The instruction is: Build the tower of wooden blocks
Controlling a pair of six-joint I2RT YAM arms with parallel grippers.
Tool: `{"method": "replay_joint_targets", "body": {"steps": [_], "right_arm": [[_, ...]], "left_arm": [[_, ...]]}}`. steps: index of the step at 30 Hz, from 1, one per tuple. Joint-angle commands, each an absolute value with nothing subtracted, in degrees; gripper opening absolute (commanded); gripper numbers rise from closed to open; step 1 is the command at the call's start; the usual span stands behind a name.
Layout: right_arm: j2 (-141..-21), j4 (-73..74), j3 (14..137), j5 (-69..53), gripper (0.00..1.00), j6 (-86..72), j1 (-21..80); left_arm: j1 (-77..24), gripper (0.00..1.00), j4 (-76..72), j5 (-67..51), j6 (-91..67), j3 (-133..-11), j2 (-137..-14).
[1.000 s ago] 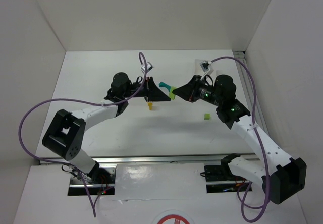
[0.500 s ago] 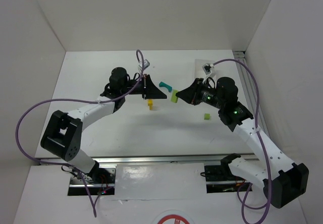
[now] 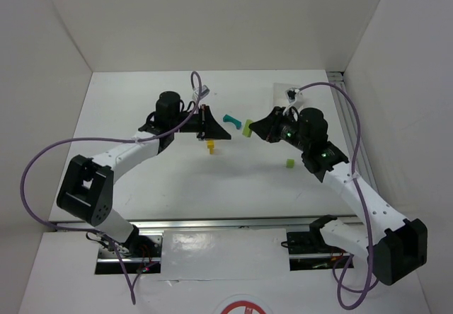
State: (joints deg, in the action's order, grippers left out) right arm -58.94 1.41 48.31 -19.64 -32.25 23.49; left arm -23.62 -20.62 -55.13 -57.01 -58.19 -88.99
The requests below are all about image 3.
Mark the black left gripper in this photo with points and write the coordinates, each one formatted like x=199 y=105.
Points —
x=202 y=122

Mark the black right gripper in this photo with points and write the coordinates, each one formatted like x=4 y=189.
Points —
x=274 y=124

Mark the yellow cube block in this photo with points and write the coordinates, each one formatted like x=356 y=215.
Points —
x=211 y=145

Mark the teal arch block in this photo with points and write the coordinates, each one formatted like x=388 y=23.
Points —
x=229 y=119

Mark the green long block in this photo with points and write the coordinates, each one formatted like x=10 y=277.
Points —
x=246 y=128

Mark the white perforated plastic basket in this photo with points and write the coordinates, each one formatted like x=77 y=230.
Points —
x=279 y=98

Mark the green cube block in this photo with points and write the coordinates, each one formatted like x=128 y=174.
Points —
x=290 y=163

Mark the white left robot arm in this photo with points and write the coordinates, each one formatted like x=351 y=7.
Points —
x=87 y=188

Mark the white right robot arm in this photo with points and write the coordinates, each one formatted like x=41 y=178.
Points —
x=394 y=245

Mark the round red white sticker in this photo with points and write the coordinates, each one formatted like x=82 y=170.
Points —
x=243 y=303

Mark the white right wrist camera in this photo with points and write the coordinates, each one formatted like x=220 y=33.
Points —
x=294 y=97

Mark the aluminium front rail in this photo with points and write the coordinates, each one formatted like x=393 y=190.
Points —
x=223 y=223

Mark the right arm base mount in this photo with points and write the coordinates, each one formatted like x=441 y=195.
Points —
x=305 y=255

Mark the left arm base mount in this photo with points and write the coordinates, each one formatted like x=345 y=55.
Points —
x=146 y=260

